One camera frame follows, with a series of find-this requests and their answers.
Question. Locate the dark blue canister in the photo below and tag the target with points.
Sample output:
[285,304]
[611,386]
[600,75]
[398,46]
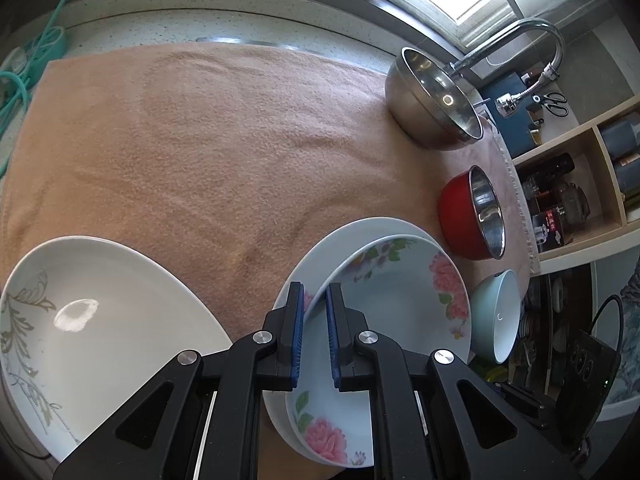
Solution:
[620,135]
[627,175]

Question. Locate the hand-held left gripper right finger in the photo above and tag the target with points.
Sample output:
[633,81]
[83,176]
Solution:
[331,335]

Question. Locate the light blue bowl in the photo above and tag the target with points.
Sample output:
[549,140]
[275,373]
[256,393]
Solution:
[487,320]

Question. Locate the glass jar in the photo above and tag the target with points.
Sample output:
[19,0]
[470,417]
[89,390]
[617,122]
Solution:
[570,202]

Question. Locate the blue knife holder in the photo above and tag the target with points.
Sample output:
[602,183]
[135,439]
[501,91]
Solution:
[515,130]

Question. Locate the red steel bowl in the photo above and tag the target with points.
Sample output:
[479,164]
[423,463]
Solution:
[460,215]

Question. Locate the large steel bowl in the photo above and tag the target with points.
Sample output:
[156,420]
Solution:
[415,110]

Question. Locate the black scissors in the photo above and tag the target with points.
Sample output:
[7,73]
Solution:
[555,105]

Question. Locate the dark bottle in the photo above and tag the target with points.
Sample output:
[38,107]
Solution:
[550,165]

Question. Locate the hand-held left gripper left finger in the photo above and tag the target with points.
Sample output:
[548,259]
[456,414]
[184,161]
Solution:
[298,330]

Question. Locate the floral rim plate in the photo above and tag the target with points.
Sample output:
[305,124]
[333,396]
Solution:
[340,240]
[400,320]

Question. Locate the white leaf print plate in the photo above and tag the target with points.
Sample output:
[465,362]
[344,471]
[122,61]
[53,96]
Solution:
[125,310]

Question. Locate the wooden shelf unit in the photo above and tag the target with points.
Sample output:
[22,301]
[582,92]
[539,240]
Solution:
[565,137]

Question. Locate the chrome faucet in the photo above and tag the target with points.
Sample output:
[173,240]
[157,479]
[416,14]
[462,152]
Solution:
[530,25]

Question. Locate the pink fringed towel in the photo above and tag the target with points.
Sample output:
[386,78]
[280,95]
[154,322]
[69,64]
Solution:
[425,170]

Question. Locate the black box red label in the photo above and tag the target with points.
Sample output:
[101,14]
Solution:
[550,225]

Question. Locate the orange towel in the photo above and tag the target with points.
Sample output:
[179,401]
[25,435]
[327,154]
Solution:
[200,160]

